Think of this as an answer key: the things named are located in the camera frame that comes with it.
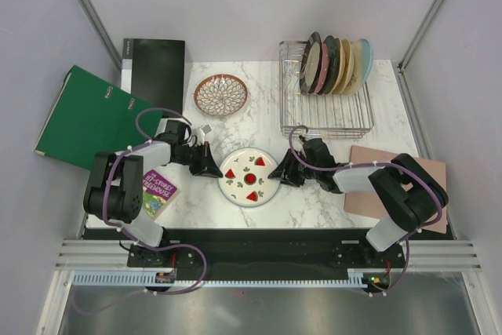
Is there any brown floral pattern plate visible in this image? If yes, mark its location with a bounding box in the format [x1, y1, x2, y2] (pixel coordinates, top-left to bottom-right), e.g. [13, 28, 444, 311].
[194, 74, 248, 117]

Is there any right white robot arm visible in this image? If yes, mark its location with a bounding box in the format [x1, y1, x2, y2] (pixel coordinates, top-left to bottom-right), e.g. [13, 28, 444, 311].
[268, 138, 449, 268]

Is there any wire dish rack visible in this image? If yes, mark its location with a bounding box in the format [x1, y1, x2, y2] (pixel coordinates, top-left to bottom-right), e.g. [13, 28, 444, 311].
[278, 41, 374, 139]

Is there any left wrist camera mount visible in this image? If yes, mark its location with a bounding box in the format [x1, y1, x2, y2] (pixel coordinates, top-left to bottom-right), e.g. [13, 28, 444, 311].
[195, 124, 214, 144]

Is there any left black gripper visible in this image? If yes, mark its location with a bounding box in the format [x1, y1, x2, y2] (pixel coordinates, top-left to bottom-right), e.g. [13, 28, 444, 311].
[175, 142, 223, 180]

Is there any light blue plate in rack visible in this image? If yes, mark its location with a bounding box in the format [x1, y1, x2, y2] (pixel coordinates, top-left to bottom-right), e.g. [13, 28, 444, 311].
[359, 38, 373, 84]

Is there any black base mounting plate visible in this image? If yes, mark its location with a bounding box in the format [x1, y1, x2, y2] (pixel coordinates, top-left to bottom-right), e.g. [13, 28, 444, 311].
[82, 228, 456, 283]

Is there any right aluminium frame post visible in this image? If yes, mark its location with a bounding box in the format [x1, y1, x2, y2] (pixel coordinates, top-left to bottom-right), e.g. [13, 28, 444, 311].
[397, 0, 447, 75]

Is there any dark teal plate in rack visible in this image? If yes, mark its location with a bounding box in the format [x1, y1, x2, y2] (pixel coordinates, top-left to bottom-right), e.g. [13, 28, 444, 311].
[321, 35, 341, 95]

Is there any left aluminium frame post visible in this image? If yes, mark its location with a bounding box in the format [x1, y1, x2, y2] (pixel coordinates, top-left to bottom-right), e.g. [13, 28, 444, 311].
[77, 0, 122, 71]

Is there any black binder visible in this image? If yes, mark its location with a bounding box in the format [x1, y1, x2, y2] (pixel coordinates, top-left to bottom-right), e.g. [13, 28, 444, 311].
[120, 38, 186, 113]

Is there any white strawberry pattern plate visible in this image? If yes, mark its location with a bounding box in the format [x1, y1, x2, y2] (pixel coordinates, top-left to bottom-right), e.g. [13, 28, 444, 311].
[218, 147, 280, 208]

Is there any cream plate in rack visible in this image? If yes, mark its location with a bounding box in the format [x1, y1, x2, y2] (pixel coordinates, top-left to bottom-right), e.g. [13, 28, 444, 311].
[333, 39, 355, 94]
[342, 40, 362, 95]

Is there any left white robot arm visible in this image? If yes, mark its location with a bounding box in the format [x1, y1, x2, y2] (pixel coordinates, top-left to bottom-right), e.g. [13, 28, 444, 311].
[82, 120, 223, 267]

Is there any pink cutting board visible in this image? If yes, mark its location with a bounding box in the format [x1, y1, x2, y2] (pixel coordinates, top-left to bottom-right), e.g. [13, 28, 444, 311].
[344, 145, 447, 234]

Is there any white slotted cable duct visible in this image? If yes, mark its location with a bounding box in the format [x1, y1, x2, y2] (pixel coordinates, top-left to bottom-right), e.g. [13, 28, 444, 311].
[72, 270, 370, 289]

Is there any green ring binder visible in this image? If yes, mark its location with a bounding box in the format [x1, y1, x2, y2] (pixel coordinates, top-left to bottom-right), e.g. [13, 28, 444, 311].
[35, 65, 152, 170]

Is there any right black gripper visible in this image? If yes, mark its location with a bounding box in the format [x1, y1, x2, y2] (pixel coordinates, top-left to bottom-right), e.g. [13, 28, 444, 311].
[267, 149, 319, 188]

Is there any aluminium frame post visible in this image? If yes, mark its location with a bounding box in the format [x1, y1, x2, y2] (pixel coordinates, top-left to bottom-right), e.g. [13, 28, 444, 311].
[77, 0, 122, 71]
[397, 0, 447, 75]

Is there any pink polka dot plate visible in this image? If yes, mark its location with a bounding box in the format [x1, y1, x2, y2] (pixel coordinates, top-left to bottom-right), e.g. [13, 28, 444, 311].
[314, 42, 329, 94]

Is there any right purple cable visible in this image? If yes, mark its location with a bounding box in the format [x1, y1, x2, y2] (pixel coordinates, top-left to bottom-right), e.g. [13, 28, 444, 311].
[288, 125, 442, 299]

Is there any aluminium front rail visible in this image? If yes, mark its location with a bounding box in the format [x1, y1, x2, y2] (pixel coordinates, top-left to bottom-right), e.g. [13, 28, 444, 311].
[56, 240, 482, 272]

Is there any purple children's book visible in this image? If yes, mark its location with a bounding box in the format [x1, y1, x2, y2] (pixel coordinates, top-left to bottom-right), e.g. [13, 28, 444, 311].
[142, 169, 180, 220]

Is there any black rimmed beige plate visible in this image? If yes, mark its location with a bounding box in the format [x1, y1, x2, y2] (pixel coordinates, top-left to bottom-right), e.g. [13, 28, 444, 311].
[300, 31, 323, 95]

